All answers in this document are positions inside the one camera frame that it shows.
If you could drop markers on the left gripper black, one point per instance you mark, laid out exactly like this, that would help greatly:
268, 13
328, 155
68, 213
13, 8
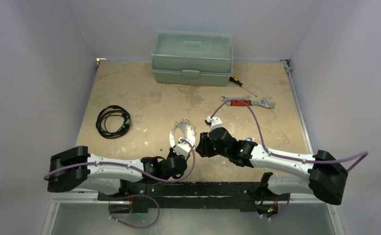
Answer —
171, 152

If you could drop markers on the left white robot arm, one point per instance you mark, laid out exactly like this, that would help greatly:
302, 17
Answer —
77, 168

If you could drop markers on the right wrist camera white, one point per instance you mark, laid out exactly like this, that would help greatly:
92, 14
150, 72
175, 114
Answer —
213, 123

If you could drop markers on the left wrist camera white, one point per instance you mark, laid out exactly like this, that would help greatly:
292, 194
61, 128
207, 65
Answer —
184, 148

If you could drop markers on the green plastic toolbox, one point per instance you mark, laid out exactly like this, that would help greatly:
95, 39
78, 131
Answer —
192, 58

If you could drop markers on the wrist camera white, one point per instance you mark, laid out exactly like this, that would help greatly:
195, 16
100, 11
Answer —
213, 123
184, 148

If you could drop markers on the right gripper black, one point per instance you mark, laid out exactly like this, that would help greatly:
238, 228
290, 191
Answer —
202, 144

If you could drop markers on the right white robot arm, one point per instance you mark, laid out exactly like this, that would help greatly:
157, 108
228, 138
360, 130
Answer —
316, 174

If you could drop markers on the silver metal key holder plate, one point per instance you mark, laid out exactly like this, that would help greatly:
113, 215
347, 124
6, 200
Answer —
187, 130

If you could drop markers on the silver open-end wrench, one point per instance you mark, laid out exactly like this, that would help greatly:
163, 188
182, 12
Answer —
223, 98

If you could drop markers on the black yellow screwdriver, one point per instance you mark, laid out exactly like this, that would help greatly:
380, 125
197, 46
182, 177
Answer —
234, 80

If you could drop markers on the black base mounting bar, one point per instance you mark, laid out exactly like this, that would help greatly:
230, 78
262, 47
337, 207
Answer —
242, 196

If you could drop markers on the red handled adjustable wrench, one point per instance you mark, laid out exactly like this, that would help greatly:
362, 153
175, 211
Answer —
241, 102

